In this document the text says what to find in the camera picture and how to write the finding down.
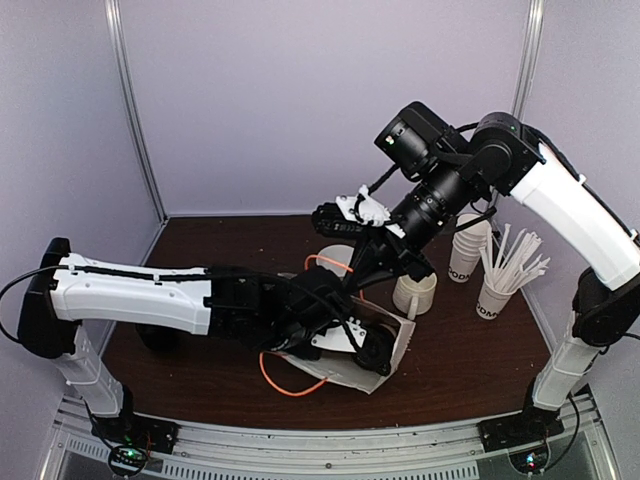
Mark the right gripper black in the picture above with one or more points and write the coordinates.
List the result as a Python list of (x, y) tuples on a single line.
[(372, 262)]

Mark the stack of white paper cups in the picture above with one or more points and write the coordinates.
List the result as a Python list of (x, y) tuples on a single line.
[(466, 247)]

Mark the white paper takeout bag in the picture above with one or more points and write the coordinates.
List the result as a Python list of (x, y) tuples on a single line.
[(337, 362)]

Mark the stack of black cup lids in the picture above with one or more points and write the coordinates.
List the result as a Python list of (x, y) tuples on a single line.
[(159, 339)]

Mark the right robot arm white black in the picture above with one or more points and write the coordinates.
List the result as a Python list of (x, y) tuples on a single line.
[(507, 157)]

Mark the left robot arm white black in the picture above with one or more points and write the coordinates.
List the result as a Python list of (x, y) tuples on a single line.
[(267, 312)]

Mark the cream ribbed ceramic mug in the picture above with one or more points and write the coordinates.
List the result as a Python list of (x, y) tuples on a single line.
[(414, 298)]

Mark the paper cup holding straws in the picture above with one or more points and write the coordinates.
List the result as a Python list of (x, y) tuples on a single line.
[(491, 302)]

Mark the bundle of white straws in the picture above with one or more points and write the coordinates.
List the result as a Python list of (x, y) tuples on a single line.
[(508, 270)]

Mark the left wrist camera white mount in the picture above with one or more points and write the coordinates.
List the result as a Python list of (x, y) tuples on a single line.
[(336, 339)]

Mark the aluminium front rail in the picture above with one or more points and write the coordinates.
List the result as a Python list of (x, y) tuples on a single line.
[(452, 450)]

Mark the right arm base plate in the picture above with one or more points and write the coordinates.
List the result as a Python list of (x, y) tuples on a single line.
[(512, 431)]

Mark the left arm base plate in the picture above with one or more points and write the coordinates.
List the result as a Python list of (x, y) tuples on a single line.
[(142, 432)]

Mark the right aluminium wall post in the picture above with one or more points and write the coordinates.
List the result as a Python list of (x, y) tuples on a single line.
[(529, 57)]

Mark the aluminium wall post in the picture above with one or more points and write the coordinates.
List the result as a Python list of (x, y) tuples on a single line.
[(529, 57), (116, 31)]

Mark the left aluminium wall post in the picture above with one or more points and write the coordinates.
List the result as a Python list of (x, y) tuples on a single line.
[(116, 31)]

